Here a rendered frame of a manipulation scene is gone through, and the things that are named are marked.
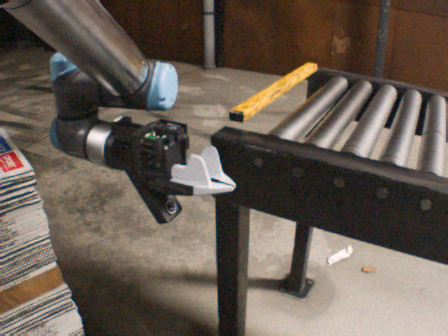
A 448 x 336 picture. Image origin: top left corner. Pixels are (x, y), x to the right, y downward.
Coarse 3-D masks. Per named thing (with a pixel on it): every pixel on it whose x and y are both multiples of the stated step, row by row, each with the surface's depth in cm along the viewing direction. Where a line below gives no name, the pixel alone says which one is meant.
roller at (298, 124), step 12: (336, 84) 93; (312, 96) 84; (324, 96) 84; (336, 96) 90; (300, 108) 77; (312, 108) 78; (324, 108) 82; (288, 120) 71; (300, 120) 72; (312, 120) 76; (276, 132) 66; (288, 132) 67; (300, 132) 70
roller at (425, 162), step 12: (432, 96) 88; (432, 108) 80; (444, 108) 82; (432, 120) 73; (444, 120) 75; (432, 132) 68; (444, 132) 70; (432, 144) 63; (444, 144) 65; (420, 156) 61; (432, 156) 59; (444, 156) 61; (420, 168) 57; (432, 168) 55; (444, 168) 58
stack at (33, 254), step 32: (0, 128) 62; (0, 160) 52; (0, 192) 48; (32, 192) 51; (0, 224) 50; (32, 224) 53; (0, 256) 51; (32, 256) 55; (0, 288) 53; (64, 288) 61; (0, 320) 54; (32, 320) 58; (64, 320) 64
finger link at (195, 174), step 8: (192, 160) 55; (200, 160) 54; (176, 168) 57; (184, 168) 56; (192, 168) 55; (200, 168) 55; (176, 176) 57; (184, 176) 57; (192, 176) 56; (200, 176) 55; (208, 176) 55; (192, 184) 56; (200, 184) 56; (208, 184) 55; (216, 184) 56; (224, 184) 56; (200, 192) 56; (208, 192) 56; (216, 192) 55; (224, 192) 56
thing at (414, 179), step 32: (224, 128) 67; (224, 160) 66; (256, 160) 62; (288, 160) 60; (320, 160) 57; (352, 160) 57; (256, 192) 65; (288, 192) 62; (320, 192) 59; (352, 192) 56; (384, 192) 53; (416, 192) 51; (320, 224) 62; (352, 224) 59; (384, 224) 56; (416, 224) 53; (416, 256) 55
